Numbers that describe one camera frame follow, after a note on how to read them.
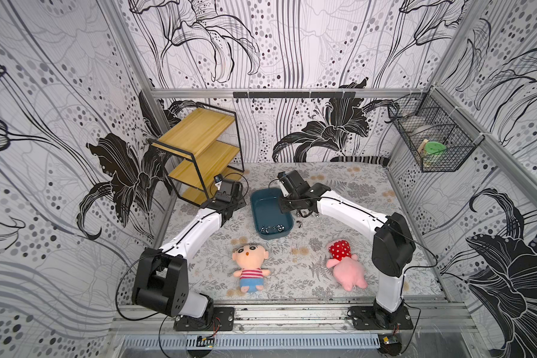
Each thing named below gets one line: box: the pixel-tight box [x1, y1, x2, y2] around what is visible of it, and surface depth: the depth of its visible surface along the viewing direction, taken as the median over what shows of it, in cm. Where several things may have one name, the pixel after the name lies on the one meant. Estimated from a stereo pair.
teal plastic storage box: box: [249, 187, 294, 241], surface depth 96 cm
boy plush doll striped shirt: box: [226, 235, 271, 297], surface depth 80 cm
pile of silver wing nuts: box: [260, 223, 286, 234], surface depth 95 cm
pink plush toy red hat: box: [325, 238, 368, 292], surface depth 80 cm
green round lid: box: [424, 140, 447, 155], surface depth 80 cm
